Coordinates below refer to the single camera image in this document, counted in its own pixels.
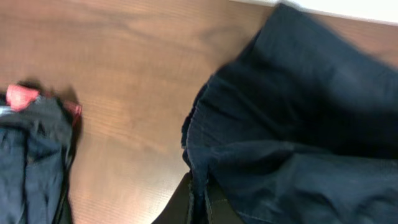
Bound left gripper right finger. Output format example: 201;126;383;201
205;183;244;224

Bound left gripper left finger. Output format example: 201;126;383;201
152;172;192;224

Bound navy blue shorts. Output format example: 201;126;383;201
182;3;397;223

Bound navy blue clothes pile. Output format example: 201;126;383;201
1;96;73;223

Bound red garment in pile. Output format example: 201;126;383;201
6;85;82;126

